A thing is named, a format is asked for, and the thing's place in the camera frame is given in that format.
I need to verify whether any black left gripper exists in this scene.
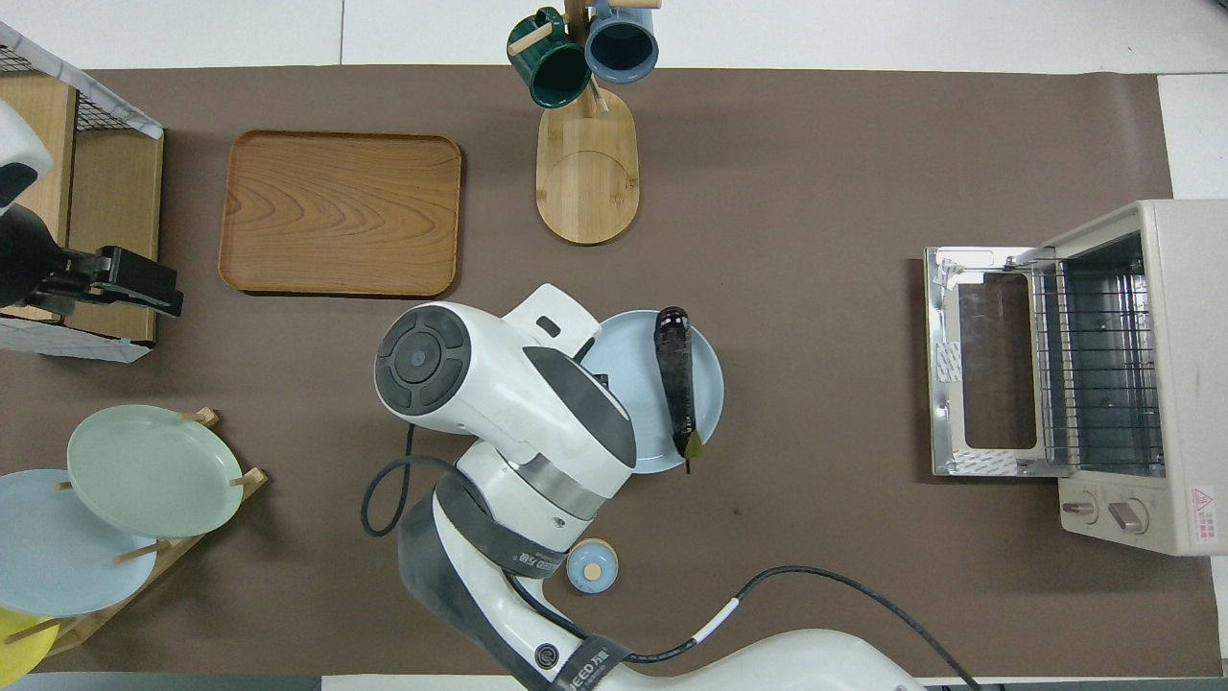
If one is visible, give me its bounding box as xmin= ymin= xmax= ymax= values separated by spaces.
xmin=43 ymin=247 xmax=183 ymax=319

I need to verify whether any light blue serving plate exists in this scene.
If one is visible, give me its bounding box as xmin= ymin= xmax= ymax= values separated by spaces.
xmin=576 ymin=309 xmax=725 ymax=475

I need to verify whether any dark purple eggplant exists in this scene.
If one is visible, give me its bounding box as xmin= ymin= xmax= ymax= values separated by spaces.
xmin=653 ymin=306 xmax=707 ymax=476

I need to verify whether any glass oven door with handle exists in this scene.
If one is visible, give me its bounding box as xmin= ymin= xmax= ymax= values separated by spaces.
xmin=924 ymin=246 xmax=1061 ymax=478

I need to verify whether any beige toaster oven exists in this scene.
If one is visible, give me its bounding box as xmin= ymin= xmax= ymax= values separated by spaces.
xmin=1031 ymin=199 xmax=1228 ymax=558

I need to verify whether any wooden shelf insert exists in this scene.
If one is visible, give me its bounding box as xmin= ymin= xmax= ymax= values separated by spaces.
xmin=0 ymin=72 xmax=164 ymax=344

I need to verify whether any white patterned cloth liner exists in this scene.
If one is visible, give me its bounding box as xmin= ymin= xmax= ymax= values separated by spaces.
xmin=0 ymin=21 xmax=164 ymax=140

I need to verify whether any pale green plate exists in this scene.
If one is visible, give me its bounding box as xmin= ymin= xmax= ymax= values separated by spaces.
xmin=66 ymin=404 xmax=245 ymax=539

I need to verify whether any wooden serving tray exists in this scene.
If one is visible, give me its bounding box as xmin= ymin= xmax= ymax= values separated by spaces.
xmin=219 ymin=131 xmax=463 ymax=298

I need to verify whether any wooden plate rack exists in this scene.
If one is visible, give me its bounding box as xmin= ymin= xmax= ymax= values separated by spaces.
xmin=0 ymin=408 xmax=270 ymax=658

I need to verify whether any light blue plate in rack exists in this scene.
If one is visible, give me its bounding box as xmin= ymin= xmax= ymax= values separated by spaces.
xmin=0 ymin=469 xmax=159 ymax=617

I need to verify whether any yellow plate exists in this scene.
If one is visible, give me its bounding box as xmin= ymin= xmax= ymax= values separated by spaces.
xmin=0 ymin=608 xmax=60 ymax=690

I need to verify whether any wooden mug tree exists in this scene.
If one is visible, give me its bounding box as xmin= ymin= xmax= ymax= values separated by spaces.
xmin=508 ymin=0 xmax=663 ymax=246

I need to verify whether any dark green mug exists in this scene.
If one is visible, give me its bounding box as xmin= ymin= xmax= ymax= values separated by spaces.
xmin=507 ymin=8 xmax=592 ymax=109

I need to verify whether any blue mug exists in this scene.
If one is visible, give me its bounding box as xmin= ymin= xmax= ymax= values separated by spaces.
xmin=584 ymin=0 xmax=661 ymax=84

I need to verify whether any brown table mat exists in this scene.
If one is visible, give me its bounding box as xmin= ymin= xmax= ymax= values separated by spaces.
xmin=0 ymin=65 xmax=1224 ymax=678

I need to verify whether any wooden shelf with wire basket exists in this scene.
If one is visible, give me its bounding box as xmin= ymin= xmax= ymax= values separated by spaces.
xmin=0 ymin=21 xmax=164 ymax=364

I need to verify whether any metal oven wire rack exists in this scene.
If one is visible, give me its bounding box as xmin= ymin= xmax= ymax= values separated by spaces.
xmin=1034 ymin=257 xmax=1164 ymax=473

